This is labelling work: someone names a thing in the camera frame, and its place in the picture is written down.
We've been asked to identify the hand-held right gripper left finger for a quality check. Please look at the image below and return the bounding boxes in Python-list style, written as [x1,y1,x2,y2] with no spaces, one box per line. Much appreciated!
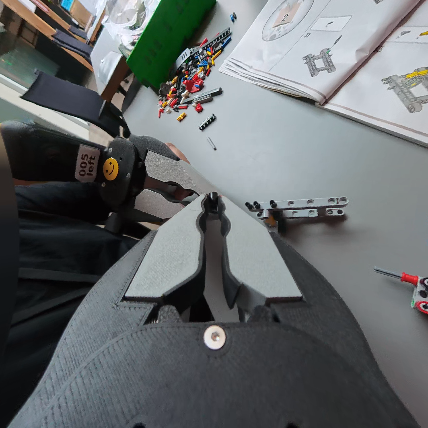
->
[124,194,208,307]

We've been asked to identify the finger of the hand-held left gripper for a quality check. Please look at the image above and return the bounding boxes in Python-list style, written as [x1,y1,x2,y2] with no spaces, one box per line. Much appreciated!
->
[144,150,220,198]
[133,188,193,222]

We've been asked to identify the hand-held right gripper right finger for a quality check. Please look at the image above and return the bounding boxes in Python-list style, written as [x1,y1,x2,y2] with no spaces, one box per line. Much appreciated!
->
[218,195,304,310]

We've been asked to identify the grey lego frame assembly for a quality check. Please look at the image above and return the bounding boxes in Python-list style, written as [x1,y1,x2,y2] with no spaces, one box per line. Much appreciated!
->
[245,197,349,233]

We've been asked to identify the pile of loose lego pieces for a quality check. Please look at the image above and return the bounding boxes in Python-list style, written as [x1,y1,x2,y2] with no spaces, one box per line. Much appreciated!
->
[157,27,233,121]

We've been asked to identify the partly built lego model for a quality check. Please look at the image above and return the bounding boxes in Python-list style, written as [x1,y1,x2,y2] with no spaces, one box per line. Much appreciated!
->
[374,266,428,315]

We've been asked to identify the lego instruction booklet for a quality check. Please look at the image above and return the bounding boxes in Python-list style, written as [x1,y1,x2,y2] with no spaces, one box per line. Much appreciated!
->
[219,0,428,148]

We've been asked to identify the person's left hand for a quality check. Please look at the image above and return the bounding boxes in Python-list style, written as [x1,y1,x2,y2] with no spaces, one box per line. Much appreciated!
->
[165,142,192,165]

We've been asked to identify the black office chair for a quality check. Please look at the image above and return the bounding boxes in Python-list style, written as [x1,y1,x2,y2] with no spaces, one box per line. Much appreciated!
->
[20,68,132,138]

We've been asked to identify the grey wood-edged side table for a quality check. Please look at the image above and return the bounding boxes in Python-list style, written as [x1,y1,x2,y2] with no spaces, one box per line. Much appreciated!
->
[90,20,141,101]

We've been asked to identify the person's dark clothing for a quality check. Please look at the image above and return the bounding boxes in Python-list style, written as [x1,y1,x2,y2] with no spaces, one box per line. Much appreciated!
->
[13,214,152,428]

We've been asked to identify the green plastic bin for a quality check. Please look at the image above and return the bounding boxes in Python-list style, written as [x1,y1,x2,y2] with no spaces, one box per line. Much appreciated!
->
[126,0,217,88]

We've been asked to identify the clear plastic bags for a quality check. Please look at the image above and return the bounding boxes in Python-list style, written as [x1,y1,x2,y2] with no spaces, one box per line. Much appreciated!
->
[104,0,162,58]

